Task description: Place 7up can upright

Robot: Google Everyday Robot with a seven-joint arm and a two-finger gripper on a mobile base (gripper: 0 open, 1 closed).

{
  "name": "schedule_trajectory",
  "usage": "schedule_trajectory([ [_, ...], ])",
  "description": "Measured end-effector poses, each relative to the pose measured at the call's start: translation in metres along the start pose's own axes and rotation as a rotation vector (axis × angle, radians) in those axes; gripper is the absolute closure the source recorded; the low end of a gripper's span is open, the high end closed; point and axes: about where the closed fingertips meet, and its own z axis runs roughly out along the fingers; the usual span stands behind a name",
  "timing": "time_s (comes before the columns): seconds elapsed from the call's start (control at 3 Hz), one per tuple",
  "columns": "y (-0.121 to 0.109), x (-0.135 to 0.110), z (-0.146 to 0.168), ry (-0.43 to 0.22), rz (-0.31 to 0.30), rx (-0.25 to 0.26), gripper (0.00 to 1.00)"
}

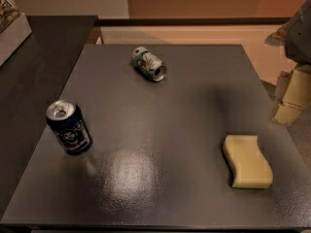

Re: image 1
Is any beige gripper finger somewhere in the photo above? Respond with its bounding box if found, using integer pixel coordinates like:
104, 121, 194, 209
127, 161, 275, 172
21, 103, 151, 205
264, 22, 290, 46
271, 64, 311, 124

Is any white green 7up can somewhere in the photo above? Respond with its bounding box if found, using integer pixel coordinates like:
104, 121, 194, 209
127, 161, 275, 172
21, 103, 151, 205
131, 47, 167, 82

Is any dark blue soda can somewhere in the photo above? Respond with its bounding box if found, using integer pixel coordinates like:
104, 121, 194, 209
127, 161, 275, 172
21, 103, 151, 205
46, 99, 92, 155

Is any yellow sponge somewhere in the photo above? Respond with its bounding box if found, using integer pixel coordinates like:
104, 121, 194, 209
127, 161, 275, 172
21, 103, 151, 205
223, 135, 273, 189

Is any dark side table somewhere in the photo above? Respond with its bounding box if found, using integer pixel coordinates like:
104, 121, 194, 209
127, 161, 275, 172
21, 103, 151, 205
0, 16, 98, 218

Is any white box with snacks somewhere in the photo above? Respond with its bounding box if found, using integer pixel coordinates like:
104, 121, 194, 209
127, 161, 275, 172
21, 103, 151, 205
0, 0, 32, 66

